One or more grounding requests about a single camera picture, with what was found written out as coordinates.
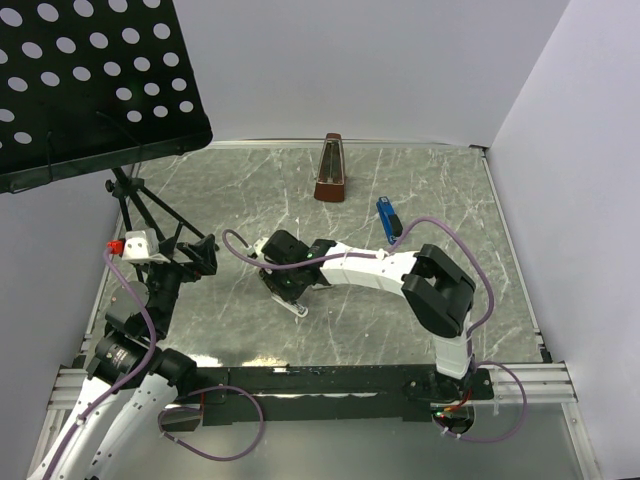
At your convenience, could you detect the blue metal stapler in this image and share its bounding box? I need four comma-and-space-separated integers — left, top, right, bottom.
376, 196, 403, 245

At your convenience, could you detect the aluminium frame rail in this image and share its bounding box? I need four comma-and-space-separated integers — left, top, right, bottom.
46, 363, 578, 410

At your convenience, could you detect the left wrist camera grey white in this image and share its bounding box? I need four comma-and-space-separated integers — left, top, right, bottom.
107, 228, 170, 265

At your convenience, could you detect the brown wooden metronome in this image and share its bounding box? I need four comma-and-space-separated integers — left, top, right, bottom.
314, 133, 346, 203

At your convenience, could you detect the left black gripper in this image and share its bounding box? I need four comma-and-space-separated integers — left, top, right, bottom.
140, 232, 216, 335

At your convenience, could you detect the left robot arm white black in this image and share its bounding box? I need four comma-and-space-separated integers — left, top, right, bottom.
31, 228, 218, 479

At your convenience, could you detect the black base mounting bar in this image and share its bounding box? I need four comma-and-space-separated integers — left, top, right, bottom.
169, 364, 494, 426

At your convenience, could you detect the small beige white stapler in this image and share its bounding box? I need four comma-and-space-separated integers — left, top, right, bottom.
271, 294, 308, 318

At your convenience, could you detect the black perforated music stand desk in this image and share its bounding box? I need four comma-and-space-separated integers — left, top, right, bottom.
1, 1, 213, 193

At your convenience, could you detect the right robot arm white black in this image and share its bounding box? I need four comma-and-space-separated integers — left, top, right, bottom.
253, 230, 476, 398

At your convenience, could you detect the black music stand tripod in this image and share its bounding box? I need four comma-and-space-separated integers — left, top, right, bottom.
105, 167, 205, 242

